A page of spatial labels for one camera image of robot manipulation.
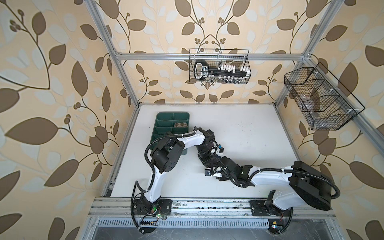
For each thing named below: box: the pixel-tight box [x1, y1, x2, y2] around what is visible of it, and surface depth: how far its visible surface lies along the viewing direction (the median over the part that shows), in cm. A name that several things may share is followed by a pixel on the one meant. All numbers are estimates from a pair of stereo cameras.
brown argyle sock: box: [174, 122, 188, 128], surface depth 104 cm
